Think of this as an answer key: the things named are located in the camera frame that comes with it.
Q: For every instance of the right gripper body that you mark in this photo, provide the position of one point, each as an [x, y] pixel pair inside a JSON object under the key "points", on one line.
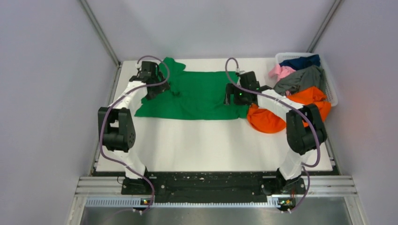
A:
{"points": [[241, 97]]}

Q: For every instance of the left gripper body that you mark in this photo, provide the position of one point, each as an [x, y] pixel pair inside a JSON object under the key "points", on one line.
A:
{"points": [[156, 79]]}

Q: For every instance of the green t shirt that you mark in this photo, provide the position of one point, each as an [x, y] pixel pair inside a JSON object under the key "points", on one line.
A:
{"points": [[192, 96]]}

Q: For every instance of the orange t shirt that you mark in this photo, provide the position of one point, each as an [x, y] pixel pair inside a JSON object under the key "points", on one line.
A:
{"points": [[265, 121]]}

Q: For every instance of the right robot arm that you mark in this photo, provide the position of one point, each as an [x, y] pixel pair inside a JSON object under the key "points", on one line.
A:
{"points": [[305, 130]]}

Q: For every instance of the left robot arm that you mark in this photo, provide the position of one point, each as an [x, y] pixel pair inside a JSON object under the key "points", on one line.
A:
{"points": [[117, 133]]}

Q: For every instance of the pink t shirt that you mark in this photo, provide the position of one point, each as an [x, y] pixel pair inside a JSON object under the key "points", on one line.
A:
{"points": [[279, 72]]}

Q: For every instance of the navy blue t shirt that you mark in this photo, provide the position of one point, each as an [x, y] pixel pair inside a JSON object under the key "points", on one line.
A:
{"points": [[302, 62]]}

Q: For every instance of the grey t shirt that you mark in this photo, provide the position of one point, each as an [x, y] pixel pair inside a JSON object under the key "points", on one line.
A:
{"points": [[301, 80]]}

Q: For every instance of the white plastic laundry basket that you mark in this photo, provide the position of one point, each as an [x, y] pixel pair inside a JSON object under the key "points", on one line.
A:
{"points": [[329, 84]]}

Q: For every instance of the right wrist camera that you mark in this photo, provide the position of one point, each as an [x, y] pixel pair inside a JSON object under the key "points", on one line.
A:
{"points": [[241, 72]]}

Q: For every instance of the aluminium frame rail left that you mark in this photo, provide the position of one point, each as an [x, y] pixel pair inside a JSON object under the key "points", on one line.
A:
{"points": [[99, 31]]}

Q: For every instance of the aluminium frame rail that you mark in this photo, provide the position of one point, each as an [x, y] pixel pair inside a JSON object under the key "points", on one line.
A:
{"points": [[324, 25], [99, 31]]}

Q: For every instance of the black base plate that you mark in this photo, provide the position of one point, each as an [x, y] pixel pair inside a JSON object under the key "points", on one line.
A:
{"points": [[212, 187]]}

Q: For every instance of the aluminium frame rail right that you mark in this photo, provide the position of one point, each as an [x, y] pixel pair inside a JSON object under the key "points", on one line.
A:
{"points": [[324, 25]]}

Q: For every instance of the white cable duct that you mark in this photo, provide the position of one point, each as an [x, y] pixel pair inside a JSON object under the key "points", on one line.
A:
{"points": [[136, 202]]}

